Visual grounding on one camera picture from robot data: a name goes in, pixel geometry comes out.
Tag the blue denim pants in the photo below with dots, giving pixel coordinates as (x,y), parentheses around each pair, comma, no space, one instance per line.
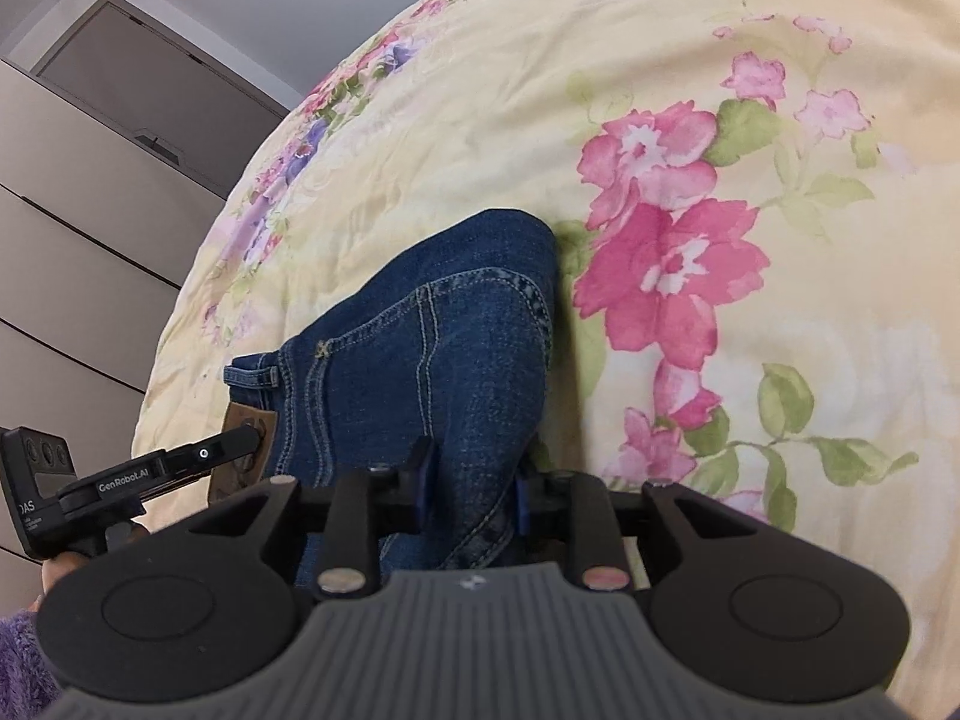
(420,330)

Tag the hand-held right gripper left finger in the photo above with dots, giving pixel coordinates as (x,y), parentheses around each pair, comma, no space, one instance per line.
(425,478)

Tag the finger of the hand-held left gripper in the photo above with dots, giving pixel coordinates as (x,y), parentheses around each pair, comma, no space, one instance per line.
(217,451)

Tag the person's left forearm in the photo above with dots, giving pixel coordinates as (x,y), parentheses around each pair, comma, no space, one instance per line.
(19,660)

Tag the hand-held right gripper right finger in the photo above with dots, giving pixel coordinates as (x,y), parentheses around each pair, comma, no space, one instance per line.
(523,501)

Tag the grey wardrobe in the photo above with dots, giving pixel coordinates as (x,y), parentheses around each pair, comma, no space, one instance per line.
(75,255)

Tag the grey door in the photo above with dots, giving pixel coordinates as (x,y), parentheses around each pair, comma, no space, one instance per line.
(150,82)

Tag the person's left hand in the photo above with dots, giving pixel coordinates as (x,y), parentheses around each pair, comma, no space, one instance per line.
(67,571)

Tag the yellow floral bedspread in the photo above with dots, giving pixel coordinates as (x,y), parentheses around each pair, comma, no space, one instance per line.
(750,127)

